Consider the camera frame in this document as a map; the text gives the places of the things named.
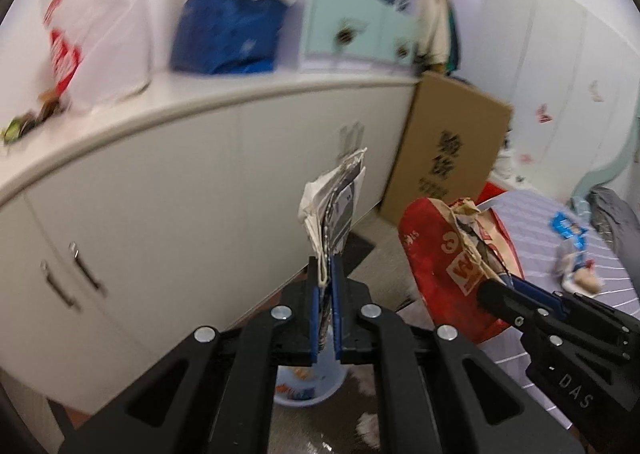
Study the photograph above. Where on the long white low cabinet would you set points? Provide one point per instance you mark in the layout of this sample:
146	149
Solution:
125	229

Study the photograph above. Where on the mint drawer unit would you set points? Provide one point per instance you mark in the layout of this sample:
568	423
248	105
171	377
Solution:
346	36

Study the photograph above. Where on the blue white plastic wrapper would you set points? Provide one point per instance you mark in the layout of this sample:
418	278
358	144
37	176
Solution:
575	270

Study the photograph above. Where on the blue shopping bag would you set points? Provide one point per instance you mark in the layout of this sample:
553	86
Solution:
221	37

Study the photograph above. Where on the blue plastic trash bin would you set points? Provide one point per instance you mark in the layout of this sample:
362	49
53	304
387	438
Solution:
300	387

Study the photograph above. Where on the red brown paper bag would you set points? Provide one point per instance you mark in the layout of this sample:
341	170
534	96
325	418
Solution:
452	249

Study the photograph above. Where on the brown cardboard box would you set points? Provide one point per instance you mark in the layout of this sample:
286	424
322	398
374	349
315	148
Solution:
452	138

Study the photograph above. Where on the beige hanging jacket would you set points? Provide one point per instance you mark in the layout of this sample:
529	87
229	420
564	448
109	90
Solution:
438	43

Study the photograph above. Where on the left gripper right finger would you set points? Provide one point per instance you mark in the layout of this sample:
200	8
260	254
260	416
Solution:
337	284

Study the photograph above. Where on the newspaper pile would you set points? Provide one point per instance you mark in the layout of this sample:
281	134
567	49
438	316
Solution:
327	209

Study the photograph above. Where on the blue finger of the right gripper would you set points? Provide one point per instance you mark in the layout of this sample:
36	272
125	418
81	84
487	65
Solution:
533	292

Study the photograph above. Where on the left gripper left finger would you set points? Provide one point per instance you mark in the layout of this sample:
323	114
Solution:
313	292

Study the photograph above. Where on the white red plastic bag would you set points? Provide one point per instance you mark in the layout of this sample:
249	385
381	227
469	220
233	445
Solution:
100	50

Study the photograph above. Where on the white wardrobe with butterflies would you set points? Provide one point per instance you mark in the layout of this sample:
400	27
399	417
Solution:
572	81

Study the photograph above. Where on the grey folded blanket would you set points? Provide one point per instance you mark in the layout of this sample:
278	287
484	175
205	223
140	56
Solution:
618	225

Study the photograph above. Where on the mint bunk bed frame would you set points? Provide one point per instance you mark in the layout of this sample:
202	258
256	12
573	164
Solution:
609	172

